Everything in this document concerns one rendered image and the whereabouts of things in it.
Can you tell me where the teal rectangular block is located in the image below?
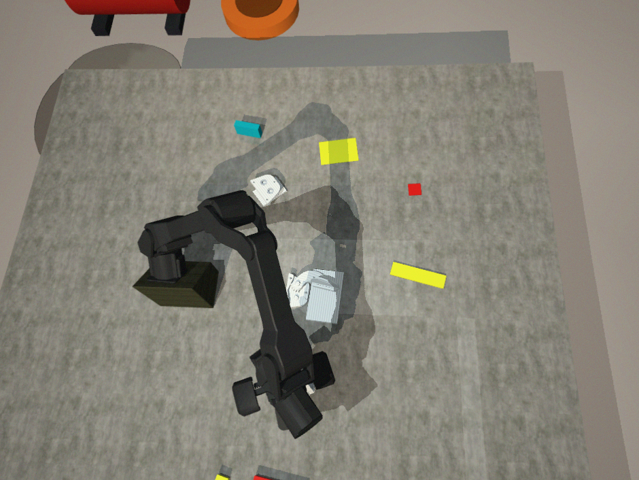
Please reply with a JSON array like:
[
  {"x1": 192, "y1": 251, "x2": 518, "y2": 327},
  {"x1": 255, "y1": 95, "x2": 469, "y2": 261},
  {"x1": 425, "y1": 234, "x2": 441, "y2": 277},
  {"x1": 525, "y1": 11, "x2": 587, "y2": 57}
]
[{"x1": 235, "y1": 120, "x2": 262, "y2": 139}]

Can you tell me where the yellow flat rectangular plate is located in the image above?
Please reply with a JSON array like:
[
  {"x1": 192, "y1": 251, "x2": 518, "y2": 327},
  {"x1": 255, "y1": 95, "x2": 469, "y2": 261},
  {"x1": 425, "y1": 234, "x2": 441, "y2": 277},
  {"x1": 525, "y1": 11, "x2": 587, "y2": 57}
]
[{"x1": 319, "y1": 138, "x2": 358, "y2": 165}]

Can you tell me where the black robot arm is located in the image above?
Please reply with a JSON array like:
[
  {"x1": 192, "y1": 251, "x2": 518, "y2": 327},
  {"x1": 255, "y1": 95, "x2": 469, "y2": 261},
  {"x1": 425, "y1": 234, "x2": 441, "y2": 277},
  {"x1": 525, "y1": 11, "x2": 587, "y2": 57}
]
[{"x1": 137, "y1": 190, "x2": 323, "y2": 439}]

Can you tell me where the yellow flat bar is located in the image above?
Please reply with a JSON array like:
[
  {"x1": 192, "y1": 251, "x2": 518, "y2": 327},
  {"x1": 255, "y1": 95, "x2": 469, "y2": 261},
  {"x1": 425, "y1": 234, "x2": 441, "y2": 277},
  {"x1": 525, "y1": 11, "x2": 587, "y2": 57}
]
[{"x1": 390, "y1": 262, "x2": 447, "y2": 288}]

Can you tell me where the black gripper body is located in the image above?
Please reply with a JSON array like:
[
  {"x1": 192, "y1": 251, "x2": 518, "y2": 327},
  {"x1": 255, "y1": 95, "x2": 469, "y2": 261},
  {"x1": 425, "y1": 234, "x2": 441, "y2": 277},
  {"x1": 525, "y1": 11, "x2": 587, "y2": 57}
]
[{"x1": 232, "y1": 351, "x2": 335, "y2": 417}]

